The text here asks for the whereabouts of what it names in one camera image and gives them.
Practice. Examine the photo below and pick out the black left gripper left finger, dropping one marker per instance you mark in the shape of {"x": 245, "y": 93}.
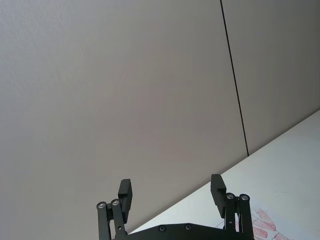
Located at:
{"x": 124, "y": 200}

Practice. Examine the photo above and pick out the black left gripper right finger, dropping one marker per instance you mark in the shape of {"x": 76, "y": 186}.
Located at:
{"x": 217, "y": 195}

